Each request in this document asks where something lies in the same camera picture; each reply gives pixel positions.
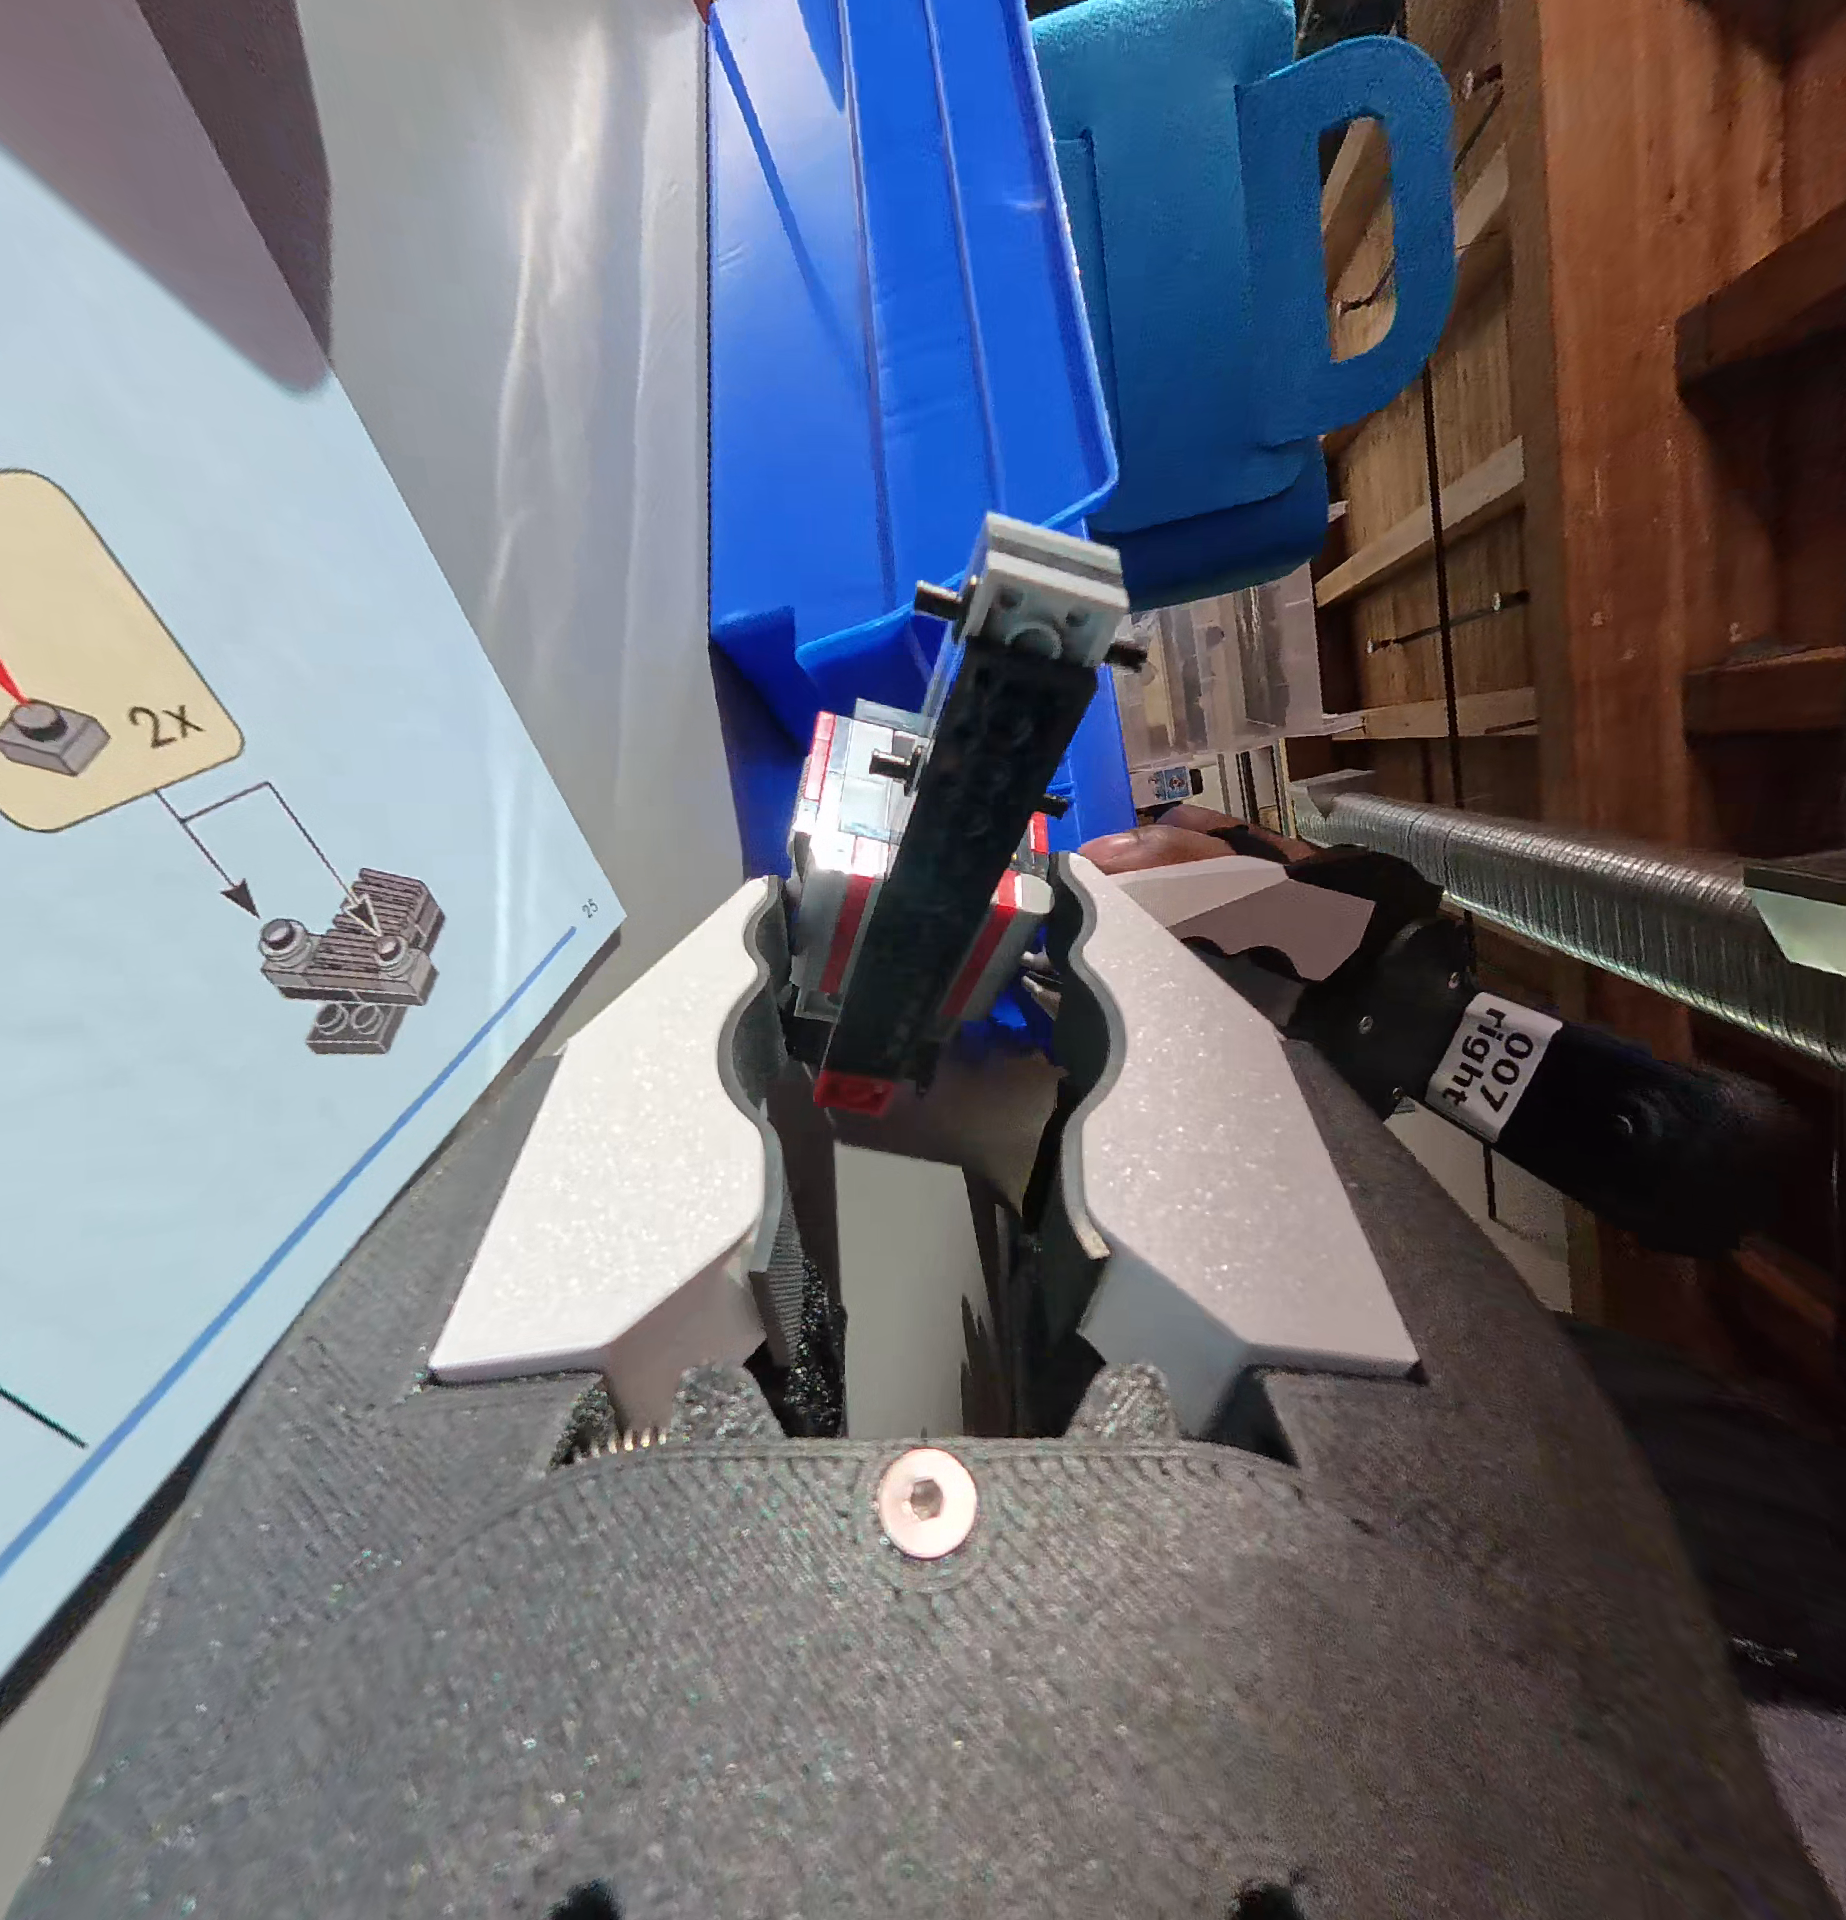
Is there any white desk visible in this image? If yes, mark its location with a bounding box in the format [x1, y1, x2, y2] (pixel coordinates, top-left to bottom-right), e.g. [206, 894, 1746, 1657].
[0, 0, 805, 1772]

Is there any wooden shelf frame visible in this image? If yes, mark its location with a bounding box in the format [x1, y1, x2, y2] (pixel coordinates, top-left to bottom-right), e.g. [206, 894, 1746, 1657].
[1281, 0, 1846, 1397]

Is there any light blue instruction booklet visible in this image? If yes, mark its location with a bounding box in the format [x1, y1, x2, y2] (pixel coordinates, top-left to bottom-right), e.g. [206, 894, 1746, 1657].
[0, 111, 626, 1727]

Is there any person's right forearm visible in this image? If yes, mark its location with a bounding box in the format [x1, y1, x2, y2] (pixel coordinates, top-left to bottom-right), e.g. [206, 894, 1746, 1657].
[1551, 1320, 1846, 1711]

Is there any blue plastic bin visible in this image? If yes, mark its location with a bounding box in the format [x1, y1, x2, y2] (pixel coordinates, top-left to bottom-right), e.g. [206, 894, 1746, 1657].
[704, 0, 1128, 961]

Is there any toy brick vehicle model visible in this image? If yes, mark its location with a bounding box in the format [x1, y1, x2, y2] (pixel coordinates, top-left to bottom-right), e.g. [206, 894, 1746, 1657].
[779, 510, 1149, 1120]

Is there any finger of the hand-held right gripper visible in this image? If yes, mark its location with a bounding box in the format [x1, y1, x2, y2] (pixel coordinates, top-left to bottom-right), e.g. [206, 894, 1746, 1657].
[1119, 852, 1369, 1034]

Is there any stack of clear storage boxes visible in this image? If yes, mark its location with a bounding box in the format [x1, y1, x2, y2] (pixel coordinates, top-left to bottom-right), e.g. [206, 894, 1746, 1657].
[1124, 575, 1330, 820]

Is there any black threaded rod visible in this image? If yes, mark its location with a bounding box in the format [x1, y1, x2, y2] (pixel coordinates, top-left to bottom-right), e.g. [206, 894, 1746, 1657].
[1417, 373, 1468, 812]

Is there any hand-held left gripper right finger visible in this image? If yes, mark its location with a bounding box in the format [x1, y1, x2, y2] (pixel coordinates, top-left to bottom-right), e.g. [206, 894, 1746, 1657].
[1046, 852, 1430, 1438]

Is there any person's right hand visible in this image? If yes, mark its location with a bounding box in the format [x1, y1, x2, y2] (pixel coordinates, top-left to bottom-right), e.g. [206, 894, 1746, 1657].
[1080, 805, 1258, 882]

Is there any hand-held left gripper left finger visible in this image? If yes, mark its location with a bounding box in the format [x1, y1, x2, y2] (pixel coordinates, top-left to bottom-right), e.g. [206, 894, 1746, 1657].
[424, 876, 790, 1428]

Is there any light blue foam case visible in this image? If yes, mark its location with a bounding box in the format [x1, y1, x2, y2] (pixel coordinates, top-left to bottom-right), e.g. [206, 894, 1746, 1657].
[1027, 0, 1458, 609]

